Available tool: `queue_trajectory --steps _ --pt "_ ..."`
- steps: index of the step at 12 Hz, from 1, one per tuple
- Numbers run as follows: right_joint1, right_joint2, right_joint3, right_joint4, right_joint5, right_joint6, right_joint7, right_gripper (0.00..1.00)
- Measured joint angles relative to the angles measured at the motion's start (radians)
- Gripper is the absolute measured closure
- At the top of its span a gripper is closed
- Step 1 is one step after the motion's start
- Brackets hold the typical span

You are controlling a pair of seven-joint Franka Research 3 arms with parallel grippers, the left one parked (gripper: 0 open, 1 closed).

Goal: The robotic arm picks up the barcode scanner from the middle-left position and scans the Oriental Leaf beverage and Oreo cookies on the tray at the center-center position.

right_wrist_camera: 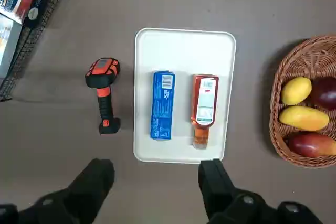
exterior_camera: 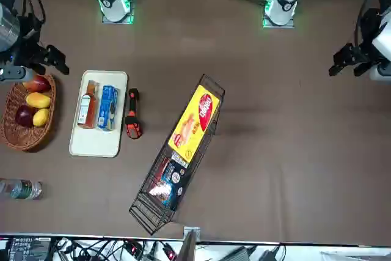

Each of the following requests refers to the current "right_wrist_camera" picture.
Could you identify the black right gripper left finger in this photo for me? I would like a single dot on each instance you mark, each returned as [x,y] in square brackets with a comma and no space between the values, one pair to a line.
[78,197]

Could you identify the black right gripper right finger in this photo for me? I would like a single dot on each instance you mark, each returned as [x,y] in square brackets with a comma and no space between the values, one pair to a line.
[220,197]

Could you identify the orange black barcode scanner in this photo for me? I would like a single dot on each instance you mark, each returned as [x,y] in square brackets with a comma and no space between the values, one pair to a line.
[105,103]

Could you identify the amber tea beverage bottle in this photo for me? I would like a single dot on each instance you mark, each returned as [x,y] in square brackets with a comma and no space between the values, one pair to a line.
[206,100]

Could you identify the blue Oreo cookie box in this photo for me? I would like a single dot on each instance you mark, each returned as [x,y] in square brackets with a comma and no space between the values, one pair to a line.
[162,106]

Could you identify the cream plastic tray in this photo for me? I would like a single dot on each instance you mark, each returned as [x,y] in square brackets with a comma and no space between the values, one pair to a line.
[183,51]

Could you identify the red orange mango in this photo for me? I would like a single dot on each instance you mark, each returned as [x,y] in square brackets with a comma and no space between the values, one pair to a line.
[312,145]

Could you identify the large yellow mango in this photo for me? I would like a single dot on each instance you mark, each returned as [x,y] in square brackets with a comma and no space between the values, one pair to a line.
[302,119]

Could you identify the small yellow mango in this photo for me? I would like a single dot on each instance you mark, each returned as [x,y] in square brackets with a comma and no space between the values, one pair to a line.
[296,90]

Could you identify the brown wicker basket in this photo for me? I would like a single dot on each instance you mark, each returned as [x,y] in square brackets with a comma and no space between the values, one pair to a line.
[296,53]

